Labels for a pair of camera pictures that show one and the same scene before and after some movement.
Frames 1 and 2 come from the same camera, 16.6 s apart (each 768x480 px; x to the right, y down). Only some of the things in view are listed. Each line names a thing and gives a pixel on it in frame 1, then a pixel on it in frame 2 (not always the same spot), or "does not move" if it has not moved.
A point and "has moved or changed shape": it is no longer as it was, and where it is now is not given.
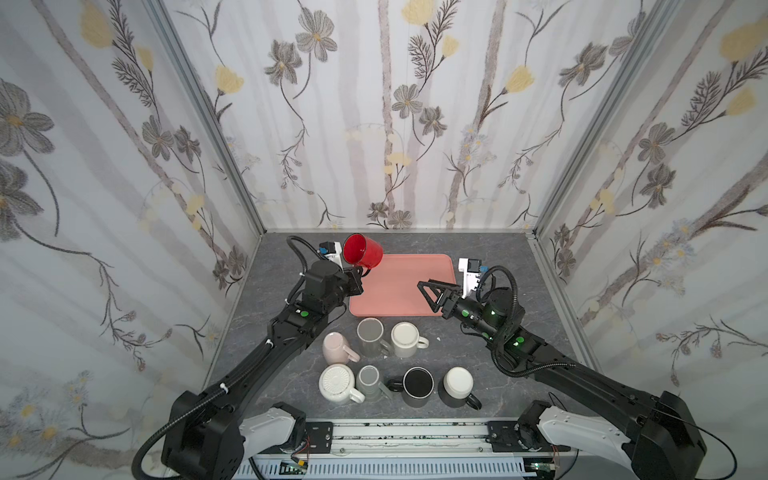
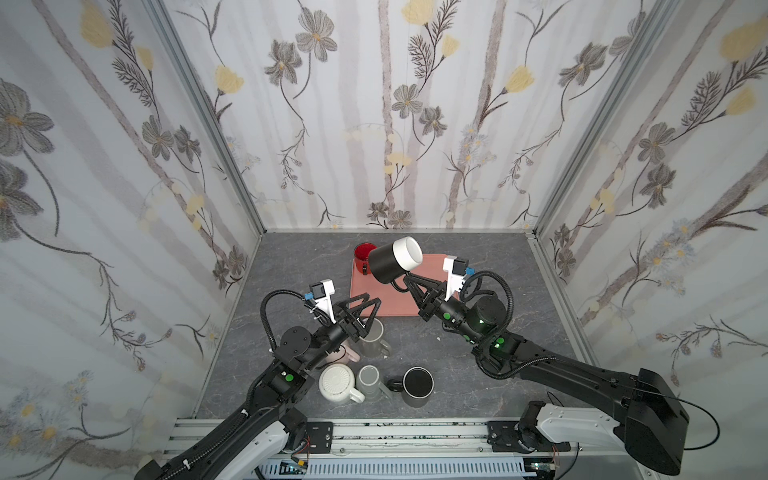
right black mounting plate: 505,436 does not move
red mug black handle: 362,251 has moved or changed shape
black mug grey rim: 416,385 does not move
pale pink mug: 336,349 does not move
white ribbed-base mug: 336,384 does not move
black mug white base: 456,386 -> 390,262
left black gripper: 353,279 -> 340,314
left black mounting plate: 320,435 does not move
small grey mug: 368,381 does not move
